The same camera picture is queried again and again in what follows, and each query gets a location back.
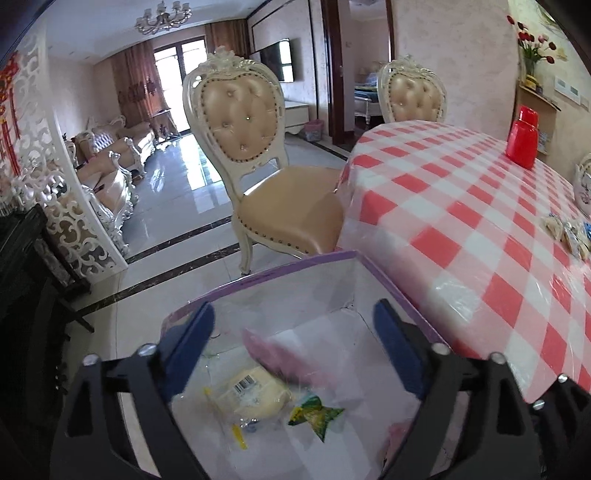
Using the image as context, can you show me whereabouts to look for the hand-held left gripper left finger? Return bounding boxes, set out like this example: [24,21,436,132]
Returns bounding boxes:
[65,300,217,480]

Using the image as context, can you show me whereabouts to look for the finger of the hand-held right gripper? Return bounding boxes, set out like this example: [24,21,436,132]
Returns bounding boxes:
[531,373,591,480]

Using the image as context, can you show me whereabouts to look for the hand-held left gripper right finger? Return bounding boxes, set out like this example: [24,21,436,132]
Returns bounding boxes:
[372,299,542,480]

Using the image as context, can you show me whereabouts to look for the yellow cake packet with barcode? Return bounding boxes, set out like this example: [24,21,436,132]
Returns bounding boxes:
[217,364,294,421]

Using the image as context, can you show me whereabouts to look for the pink snack packet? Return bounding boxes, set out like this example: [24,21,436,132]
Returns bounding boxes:
[242,328,343,393]

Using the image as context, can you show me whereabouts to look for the purple-edged white box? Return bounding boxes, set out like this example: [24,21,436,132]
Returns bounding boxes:
[159,249,451,480]

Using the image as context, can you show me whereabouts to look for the green candy wrapper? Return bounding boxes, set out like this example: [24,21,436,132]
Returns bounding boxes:
[287,394,346,443]

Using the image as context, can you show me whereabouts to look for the green yellow snack packet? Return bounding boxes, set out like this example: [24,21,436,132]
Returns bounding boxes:
[562,220,585,257]

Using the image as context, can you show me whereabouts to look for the large clear cake packet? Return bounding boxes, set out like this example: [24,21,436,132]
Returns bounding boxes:
[544,213,566,241]

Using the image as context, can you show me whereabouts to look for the black cabinet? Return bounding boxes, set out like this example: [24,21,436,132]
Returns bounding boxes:
[0,203,95,480]

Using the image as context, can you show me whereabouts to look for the cream leather sofa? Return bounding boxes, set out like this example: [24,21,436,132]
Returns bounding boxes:
[69,136,141,256]
[88,115,158,172]

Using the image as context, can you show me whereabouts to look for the white lattice screen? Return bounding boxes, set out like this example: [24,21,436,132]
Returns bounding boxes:
[11,23,127,282]

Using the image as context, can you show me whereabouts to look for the white floral teapot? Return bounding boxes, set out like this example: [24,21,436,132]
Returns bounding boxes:
[574,154,591,217]

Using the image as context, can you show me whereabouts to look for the cream tufted dining chair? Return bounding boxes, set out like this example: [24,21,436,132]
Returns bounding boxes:
[375,55,448,125]
[181,46,346,278]

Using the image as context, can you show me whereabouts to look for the red plastic jar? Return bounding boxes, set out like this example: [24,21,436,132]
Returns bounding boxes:
[505,105,542,171]

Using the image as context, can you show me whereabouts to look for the white television cabinet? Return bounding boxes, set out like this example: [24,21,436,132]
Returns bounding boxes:
[283,99,311,137]

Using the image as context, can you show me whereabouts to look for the glass balcony door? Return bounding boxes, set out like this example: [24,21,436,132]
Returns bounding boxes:
[152,37,208,134]

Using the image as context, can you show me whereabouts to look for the brown curtain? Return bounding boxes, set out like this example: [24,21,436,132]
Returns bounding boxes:
[204,21,252,61]
[110,39,160,125]

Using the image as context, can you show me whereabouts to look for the red hanging decoration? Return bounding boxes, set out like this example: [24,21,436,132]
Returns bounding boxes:
[0,51,24,176]

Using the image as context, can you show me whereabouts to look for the crystal chandelier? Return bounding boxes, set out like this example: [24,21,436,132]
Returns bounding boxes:
[135,0,192,35]

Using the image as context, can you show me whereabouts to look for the vase of red flowers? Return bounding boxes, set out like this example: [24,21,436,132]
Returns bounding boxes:
[505,14,571,77]

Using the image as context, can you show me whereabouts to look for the wooden wall shelf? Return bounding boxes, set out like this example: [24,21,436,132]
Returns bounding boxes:
[512,83,561,160]

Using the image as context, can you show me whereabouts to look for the dark wooden door frame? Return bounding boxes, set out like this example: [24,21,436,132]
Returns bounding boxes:
[321,0,352,148]

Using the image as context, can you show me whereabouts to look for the wall-mounted television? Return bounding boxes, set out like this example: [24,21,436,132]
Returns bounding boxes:
[259,38,295,84]

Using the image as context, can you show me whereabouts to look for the wall switch panel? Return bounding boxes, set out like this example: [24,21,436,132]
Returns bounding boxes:
[554,74,583,104]

